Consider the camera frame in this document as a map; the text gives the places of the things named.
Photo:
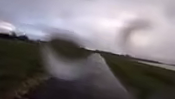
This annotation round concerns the distant row of trees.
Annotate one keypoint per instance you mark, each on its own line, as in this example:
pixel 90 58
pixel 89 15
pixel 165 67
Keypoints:
pixel 8 35

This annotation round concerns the stretch of water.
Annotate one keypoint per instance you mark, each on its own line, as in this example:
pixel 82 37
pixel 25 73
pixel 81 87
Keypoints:
pixel 173 67

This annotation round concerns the wet grey asphalt path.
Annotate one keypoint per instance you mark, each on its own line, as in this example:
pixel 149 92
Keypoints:
pixel 99 91

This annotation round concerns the grass verge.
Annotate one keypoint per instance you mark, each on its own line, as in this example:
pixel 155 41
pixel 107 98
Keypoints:
pixel 151 82

